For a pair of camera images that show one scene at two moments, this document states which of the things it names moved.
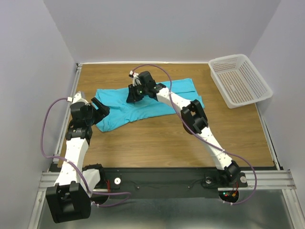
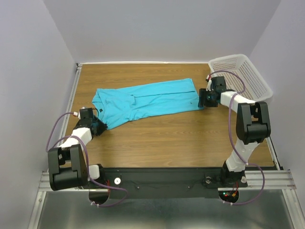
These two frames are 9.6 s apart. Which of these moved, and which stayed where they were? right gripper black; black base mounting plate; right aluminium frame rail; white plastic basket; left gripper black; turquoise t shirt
Moved: right gripper black; left gripper black
Stayed: white plastic basket; black base mounting plate; right aluminium frame rail; turquoise t shirt
